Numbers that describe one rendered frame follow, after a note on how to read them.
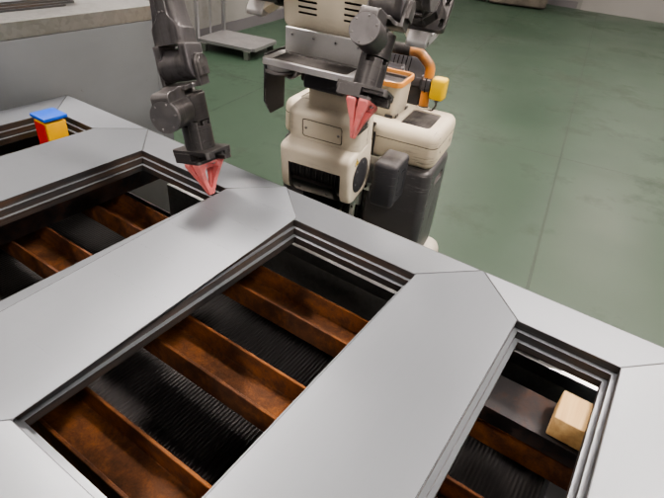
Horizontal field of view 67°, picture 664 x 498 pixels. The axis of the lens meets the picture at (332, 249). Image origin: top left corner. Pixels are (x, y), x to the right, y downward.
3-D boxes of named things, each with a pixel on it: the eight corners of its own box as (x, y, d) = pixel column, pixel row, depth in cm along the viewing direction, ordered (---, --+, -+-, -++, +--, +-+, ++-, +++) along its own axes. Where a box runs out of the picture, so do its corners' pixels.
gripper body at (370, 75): (383, 99, 94) (395, 59, 93) (334, 87, 97) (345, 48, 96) (391, 106, 100) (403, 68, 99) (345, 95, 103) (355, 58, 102)
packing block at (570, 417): (580, 453, 71) (591, 436, 68) (544, 433, 73) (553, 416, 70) (589, 423, 75) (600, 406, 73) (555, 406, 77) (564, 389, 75)
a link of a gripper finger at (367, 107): (358, 138, 96) (372, 89, 95) (324, 129, 98) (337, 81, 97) (368, 143, 102) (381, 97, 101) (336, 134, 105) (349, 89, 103)
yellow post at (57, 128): (63, 196, 131) (45, 124, 120) (51, 189, 133) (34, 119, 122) (80, 189, 135) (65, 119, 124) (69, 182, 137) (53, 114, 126)
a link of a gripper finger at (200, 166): (207, 201, 101) (197, 155, 97) (183, 197, 105) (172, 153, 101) (231, 190, 106) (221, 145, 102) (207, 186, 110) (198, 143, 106)
